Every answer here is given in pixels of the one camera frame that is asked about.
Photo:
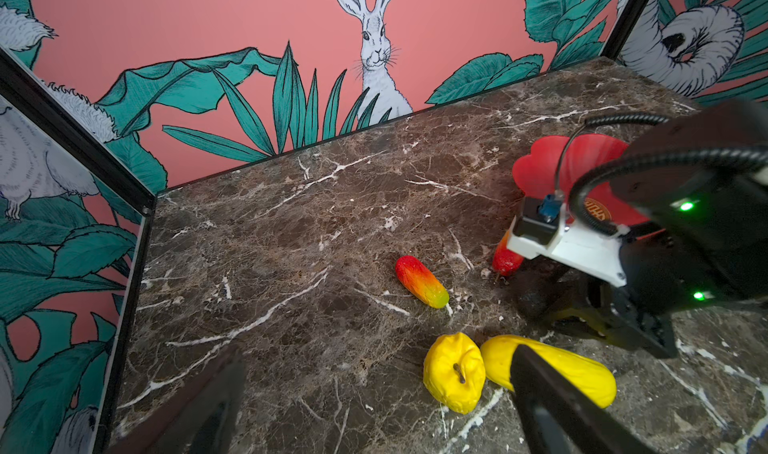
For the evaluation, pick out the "black corner post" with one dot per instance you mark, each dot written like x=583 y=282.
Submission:
x=625 y=23
x=73 y=237

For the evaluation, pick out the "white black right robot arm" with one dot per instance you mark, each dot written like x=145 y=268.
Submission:
x=646 y=216

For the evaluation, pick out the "red fake fruit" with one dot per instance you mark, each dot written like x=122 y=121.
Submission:
x=505 y=262

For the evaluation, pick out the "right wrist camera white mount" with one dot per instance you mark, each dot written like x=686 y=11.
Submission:
x=541 y=229

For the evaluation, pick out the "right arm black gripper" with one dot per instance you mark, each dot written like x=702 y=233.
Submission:
x=665 y=275

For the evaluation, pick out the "yellow fake lemon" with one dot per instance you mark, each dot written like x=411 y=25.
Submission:
x=592 y=378

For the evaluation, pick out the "black left corner post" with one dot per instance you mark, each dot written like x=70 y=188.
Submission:
x=73 y=237

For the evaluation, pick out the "red yellow green mango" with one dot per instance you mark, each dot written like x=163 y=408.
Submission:
x=420 y=282

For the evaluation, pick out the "black right corner post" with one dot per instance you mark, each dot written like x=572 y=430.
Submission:
x=625 y=23

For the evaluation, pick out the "red flower-shaped fruit bowl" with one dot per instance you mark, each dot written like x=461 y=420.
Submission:
x=534 y=173

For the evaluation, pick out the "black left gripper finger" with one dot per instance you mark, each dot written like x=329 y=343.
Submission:
x=199 y=418

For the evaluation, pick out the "yellow fake apple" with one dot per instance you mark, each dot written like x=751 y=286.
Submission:
x=454 y=372

